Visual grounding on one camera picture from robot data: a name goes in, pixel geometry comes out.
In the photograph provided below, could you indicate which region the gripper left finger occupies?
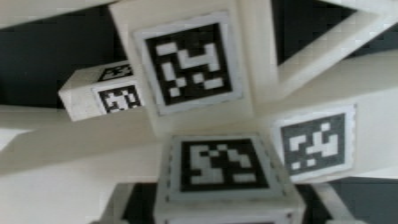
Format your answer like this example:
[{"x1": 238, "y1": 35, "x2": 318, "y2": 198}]
[{"x1": 90, "y1": 183, "x2": 156, "y2": 224}]

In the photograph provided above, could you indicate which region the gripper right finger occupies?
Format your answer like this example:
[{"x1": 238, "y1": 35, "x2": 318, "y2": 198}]
[{"x1": 297, "y1": 183, "x2": 368, "y2": 224}]

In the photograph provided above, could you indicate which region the white tagged cube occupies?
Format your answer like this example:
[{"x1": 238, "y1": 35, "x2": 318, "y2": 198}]
[
  {"x1": 153, "y1": 134, "x2": 305, "y2": 224},
  {"x1": 58, "y1": 61, "x2": 144, "y2": 121}
]

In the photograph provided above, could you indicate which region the white chair back frame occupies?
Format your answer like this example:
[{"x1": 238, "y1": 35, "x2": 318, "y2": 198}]
[{"x1": 0, "y1": 0, "x2": 398, "y2": 224}]

